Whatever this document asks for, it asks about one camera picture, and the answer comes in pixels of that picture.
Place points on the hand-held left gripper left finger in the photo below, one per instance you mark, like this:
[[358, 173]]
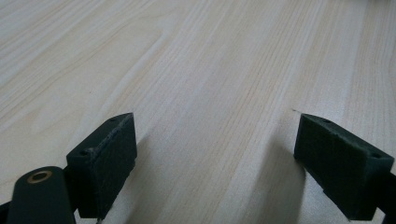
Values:
[[102, 168]]

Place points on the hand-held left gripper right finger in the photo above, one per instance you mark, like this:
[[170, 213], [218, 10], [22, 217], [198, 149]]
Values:
[[339, 165]]

